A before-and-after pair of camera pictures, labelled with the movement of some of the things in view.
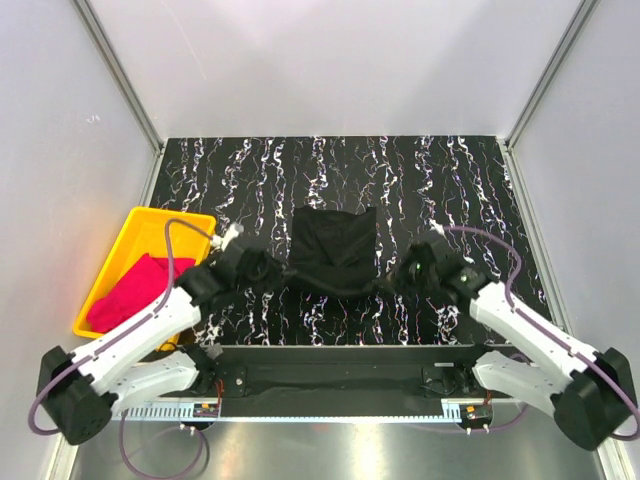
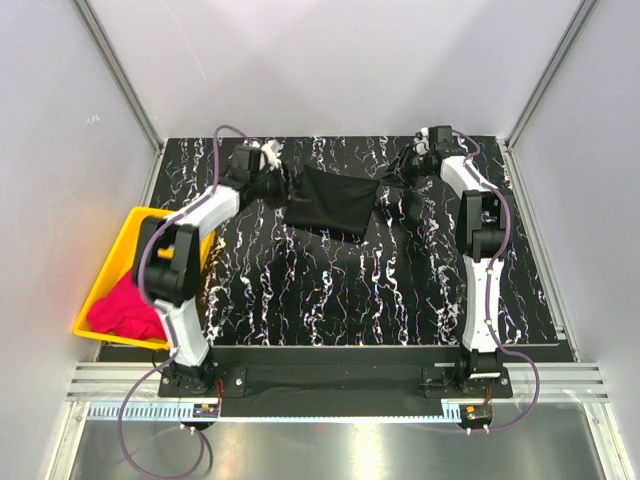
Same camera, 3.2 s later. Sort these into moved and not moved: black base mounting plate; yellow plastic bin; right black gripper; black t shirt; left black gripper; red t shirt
Moved: right black gripper; left black gripper; black t shirt
Not moved: black base mounting plate; yellow plastic bin; red t shirt
